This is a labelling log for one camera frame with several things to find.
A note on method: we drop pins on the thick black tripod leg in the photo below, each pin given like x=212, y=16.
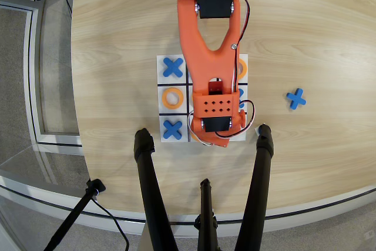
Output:
x=258, y=180
x=149, y=180

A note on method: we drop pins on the small white paper tag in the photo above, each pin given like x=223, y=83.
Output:
x=256, y=130

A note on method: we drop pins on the white framed glass panel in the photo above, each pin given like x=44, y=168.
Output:
x=30, y=71

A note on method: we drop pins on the thin black tripod leg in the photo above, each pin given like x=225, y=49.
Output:
x=206, y=212

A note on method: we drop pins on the slim black stand pole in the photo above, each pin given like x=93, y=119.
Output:
x=73, y=218

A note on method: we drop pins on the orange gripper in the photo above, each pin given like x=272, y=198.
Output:
x=218, y=141

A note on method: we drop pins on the blue foam cross piece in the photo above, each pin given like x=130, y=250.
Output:
x=172, y=130
x=173, y=67
x=241, y=93
x=296, y=99

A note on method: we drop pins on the white tic-tac-toe board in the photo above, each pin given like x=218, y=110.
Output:
x=173, y=117

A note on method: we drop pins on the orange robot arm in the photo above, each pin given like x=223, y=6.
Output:
x=205, y=57

